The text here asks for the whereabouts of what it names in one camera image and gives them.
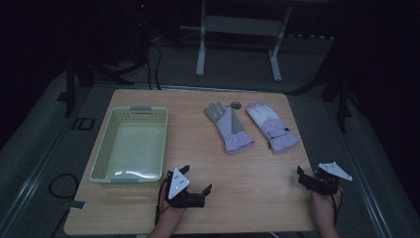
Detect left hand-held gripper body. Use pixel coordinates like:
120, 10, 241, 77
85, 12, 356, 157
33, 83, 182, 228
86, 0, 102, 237
165, 167, 206, 209

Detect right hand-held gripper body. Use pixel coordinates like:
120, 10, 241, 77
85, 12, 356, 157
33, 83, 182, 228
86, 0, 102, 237
304, 161, 354, 196

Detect lavender glove with white fingers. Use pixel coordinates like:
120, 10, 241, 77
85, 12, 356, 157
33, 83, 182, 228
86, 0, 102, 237
245, 102, 300, 155

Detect pale green plastic basket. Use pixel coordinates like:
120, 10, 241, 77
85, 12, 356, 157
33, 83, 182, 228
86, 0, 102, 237
88, 105, 169, 184

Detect lavender glove with grey palm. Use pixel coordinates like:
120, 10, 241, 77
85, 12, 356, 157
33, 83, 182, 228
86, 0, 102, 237
203, 101, 256, 155

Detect person's right hand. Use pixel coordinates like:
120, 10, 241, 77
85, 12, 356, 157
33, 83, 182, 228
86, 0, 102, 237
310, 187, 343, 216

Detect person's left hand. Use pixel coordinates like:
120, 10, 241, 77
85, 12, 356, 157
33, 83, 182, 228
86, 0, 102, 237
158, 194, 186, 220

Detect black tripod stand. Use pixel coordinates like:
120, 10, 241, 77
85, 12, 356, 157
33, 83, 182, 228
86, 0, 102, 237
286, 65, 360, 134

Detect black metal stand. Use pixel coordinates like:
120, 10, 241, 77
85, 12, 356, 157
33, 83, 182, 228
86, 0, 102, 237
57, 49, 135, 119

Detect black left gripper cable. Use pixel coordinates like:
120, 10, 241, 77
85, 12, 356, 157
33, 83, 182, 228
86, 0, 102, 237
154, 174, 173, 227

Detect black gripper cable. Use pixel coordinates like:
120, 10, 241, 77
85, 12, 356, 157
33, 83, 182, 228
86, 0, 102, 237
331, 187, 345, 227
154, 174, 173, 227

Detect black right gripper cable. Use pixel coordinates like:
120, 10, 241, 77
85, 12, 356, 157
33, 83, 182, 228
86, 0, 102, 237
331, 187, 345, 227

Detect black hanging cables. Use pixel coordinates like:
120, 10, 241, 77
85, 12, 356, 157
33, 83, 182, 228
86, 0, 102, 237
144, 42, 163, 91

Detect black floor bracket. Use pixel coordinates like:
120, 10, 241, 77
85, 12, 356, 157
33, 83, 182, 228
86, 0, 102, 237
71, 116, 96, 131

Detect black looped floor cable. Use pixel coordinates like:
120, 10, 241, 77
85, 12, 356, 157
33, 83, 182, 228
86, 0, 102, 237
48, 172, 80, 200

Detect white metal desk frame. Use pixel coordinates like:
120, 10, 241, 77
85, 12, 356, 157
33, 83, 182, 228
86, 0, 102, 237
195, 0, 293, 83

